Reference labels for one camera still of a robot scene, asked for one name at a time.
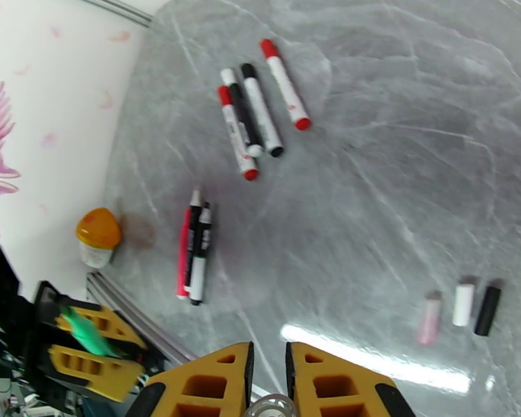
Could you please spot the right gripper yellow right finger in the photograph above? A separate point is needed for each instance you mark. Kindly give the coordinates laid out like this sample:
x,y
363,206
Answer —
x,y
304,372

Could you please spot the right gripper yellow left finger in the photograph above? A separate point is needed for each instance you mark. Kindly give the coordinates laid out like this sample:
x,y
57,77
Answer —
x,y
173,381

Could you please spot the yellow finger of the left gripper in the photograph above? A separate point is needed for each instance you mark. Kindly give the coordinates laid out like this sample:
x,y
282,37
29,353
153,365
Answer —
x,y
123,335
104,376

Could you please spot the green highlighter pen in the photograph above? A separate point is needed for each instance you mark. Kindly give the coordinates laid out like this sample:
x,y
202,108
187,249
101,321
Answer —
x,y
89,335

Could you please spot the pink highlighter pen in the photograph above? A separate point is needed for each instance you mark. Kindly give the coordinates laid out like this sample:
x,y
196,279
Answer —
x,y
183,263

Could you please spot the slim white black marker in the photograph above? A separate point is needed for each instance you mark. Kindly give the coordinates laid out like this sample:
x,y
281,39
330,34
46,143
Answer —
x,y
198,272

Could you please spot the thin black marker pen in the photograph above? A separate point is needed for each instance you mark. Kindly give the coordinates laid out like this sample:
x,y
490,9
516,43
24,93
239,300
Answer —
x,y
194,220

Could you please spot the pink highlighter cap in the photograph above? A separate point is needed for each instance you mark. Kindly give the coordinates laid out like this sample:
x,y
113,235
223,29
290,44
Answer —
x,y
430,320

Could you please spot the white pen cap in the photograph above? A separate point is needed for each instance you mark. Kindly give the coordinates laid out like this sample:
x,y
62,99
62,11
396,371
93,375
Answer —
x,y
463,305

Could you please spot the black pen cap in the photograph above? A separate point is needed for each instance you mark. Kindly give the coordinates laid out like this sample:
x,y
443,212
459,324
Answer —
x,y
488,309

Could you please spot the slim white red marker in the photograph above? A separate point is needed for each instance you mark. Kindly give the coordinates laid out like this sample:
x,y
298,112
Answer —
x,y
237,135

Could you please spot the black body marker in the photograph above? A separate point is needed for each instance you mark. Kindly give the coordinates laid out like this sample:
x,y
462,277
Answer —
x,y
242,111

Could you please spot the thick white black marker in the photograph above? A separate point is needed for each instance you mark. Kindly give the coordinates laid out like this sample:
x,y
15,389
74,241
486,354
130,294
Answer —
x,y
262,109

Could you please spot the thick white red marker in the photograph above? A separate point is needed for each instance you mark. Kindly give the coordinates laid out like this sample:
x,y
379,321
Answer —
x,y
286,88

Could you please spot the orange lid white container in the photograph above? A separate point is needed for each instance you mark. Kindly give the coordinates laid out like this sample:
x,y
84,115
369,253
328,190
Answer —
x,y
97,231

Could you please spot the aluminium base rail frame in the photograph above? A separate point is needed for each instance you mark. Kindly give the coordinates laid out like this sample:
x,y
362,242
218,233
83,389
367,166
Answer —
x,y
134,315

